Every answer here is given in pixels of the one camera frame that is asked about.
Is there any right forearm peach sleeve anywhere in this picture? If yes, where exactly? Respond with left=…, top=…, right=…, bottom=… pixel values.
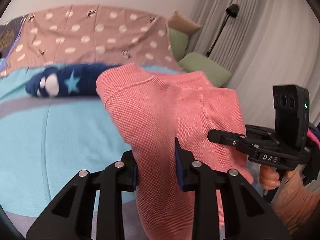
left=272, top=171, right=319, bottom=236

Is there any right hand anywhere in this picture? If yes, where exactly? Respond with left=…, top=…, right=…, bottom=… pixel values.
left=258, top=166, right=297, bottom=191

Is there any green pillow front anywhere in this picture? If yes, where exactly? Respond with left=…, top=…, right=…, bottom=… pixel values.
left=178, top=53, right=232, bottom=87

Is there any green pillow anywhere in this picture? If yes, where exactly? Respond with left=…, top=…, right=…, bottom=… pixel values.
left=178, top=53, right=232, bottom=87
left=169, top=28, right=189, bottom=61

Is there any grey pleated curtain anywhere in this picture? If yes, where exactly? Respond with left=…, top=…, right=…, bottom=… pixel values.
left=188, top=0, right=319, bottom=127

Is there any green pillow back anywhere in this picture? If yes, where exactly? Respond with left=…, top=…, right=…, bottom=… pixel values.
left=169, top=28, right=189, bottom=61

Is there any black floor lamp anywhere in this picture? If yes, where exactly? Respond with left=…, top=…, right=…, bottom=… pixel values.
left=205, top=3, right=240, bottom=57

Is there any tan brown pillow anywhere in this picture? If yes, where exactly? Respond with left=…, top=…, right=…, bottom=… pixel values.
left=167, top=11, right=201, bottom=35

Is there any navy star fleece blanket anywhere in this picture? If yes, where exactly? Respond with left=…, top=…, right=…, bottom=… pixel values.
left=25, top=63, right=118, bottom=98

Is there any brown polka dot blanket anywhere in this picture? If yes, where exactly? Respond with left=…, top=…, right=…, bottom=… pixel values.
left=1, top=5, right=181, bottom=76

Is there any dark blue patterned pillow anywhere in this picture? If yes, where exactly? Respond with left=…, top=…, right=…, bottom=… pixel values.
left=0, top=15, right=26, bottom=58

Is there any black tracking camera box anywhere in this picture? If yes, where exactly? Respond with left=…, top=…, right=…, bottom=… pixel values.
left=272, top=85, right=310, bottom=151

